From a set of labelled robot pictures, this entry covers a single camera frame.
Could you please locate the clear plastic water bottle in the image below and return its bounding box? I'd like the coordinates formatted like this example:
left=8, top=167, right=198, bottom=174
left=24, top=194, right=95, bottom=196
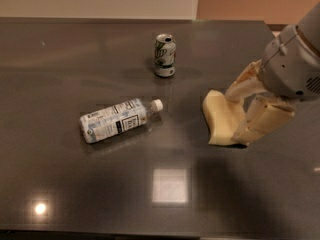
left=79, top=98, right=163, bottom=144

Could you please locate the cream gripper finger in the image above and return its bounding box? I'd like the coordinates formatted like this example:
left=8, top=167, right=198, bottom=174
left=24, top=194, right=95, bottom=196
left=225, top=60, right=266, bottom=102
left=232, top=95, right=295, bottom=146

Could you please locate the green white 7up can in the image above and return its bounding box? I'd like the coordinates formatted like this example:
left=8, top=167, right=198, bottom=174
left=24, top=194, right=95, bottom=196
left=154, top=33, right=176, bottom=77

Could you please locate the pale yellow curved sponge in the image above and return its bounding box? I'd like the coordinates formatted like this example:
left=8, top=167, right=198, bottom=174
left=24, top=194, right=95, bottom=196
left=202, top=90, right=245, bottom=146

